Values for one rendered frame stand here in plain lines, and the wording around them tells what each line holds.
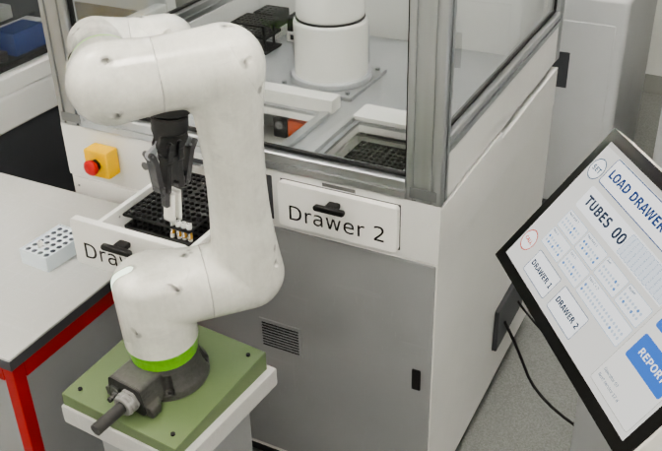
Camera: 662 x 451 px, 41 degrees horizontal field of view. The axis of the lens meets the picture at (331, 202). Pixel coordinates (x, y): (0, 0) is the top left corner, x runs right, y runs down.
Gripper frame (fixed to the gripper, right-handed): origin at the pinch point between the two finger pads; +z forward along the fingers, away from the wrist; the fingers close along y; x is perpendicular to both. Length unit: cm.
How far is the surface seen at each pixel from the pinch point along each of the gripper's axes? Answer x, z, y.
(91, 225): -9.9, 3.5, 13.4
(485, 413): 38, 87, -86
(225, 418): 38.9, 20.2, 23.4
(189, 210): -1.5, 4.1, -6.0
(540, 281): 77, -8, -14
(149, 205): -10.2, 4.6, -2.2
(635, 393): 101, -8, 6
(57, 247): -27.7, 17.0, 10.3
